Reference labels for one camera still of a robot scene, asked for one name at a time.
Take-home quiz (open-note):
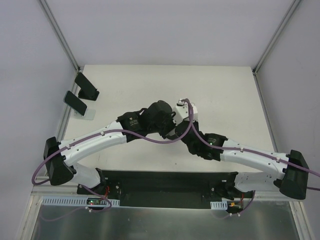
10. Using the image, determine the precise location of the white slotted cable duct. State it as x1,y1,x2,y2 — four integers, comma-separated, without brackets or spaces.
42,196,120,208
210,200,228,211

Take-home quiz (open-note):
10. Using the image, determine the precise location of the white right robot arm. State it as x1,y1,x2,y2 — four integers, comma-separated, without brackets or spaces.
174,121,309,200

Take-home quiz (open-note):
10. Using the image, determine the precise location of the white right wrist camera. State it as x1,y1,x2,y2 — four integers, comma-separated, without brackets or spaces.
172,98,198,125

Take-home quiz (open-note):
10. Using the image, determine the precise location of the aluminium frame rail left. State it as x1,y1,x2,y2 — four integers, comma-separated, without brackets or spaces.
37,0,83,73

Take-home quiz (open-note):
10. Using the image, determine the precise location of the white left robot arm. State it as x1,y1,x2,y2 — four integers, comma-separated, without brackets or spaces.
43,100,176,189

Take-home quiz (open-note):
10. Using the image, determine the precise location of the white slotted cable duct right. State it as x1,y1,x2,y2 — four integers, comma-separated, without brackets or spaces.
210,200,228,211

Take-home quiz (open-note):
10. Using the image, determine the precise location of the white slotted cable duct left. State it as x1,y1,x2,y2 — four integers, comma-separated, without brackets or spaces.
42,196,120,208

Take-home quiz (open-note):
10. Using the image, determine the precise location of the black smartphone with teal edge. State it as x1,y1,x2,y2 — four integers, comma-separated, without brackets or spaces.
63,90,87,116

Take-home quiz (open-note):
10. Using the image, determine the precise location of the white folding phone stand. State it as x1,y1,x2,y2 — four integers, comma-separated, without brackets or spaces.
73,108,96,121

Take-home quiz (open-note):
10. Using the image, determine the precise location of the aluminium frame rail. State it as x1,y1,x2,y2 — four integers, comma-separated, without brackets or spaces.
37,0,83,73
251,0,303,76

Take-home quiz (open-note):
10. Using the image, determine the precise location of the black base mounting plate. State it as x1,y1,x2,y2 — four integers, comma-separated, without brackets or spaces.
74,168,253,208

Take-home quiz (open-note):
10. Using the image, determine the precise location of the aluminium frame rail right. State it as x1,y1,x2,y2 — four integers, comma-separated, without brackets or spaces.
251,0,303,76

